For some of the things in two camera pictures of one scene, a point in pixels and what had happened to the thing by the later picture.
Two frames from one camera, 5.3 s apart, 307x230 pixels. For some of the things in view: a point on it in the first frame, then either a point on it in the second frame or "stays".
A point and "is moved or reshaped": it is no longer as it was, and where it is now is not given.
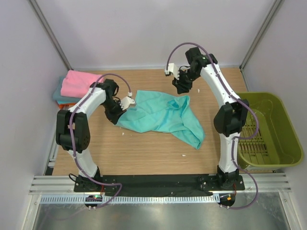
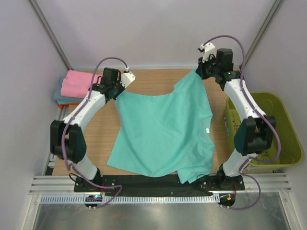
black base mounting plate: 171,185 stays
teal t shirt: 158,111 is moved or reshaped
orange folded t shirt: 65,106 stays
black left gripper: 114,118 → 122,88
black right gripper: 182,87 → 200,70
